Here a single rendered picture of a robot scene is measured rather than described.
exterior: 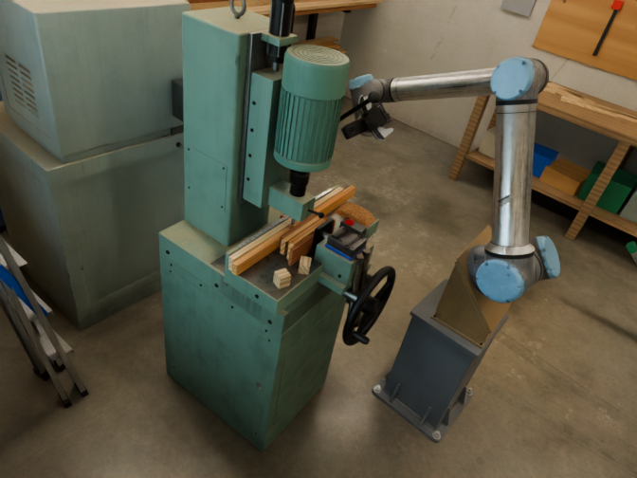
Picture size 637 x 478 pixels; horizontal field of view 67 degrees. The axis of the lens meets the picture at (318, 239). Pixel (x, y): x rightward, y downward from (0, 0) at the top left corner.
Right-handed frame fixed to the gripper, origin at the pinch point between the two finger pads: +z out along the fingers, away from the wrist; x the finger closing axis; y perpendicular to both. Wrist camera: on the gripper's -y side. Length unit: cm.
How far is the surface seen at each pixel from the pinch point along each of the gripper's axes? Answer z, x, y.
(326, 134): 18.4, -1.6, -15.0
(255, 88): 14.7, -22.3, -26.4
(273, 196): -0.3, 6.4, -38.7
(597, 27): -221, 14, 203
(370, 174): -244, 30, 9
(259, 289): 18, 28, -53
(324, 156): 13.9, 3.5, -18.4
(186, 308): -19, 27, -90
